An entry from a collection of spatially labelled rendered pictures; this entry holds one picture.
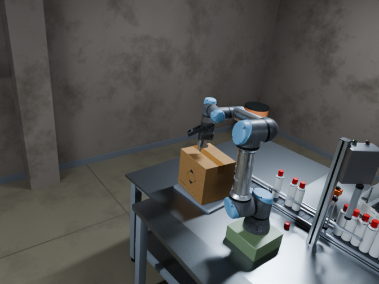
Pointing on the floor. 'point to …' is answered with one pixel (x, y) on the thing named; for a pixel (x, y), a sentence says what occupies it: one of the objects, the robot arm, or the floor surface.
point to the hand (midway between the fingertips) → (198, 149)
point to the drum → (257, 109)
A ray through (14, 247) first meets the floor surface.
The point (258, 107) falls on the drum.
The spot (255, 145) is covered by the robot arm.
